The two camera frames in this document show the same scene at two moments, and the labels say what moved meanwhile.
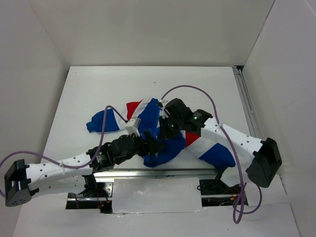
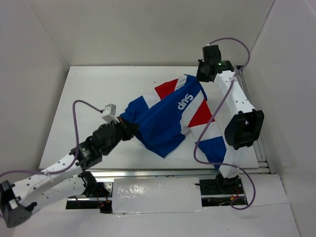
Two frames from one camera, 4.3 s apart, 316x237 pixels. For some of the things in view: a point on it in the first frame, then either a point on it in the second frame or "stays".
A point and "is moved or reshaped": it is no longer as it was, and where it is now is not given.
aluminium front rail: [156, 173] stays
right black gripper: [164, 132] -> [200, 77]
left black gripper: [150, 146] -> [129, 129]
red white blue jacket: [146, 117] is moved or reshaped
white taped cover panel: [145, 195] stays
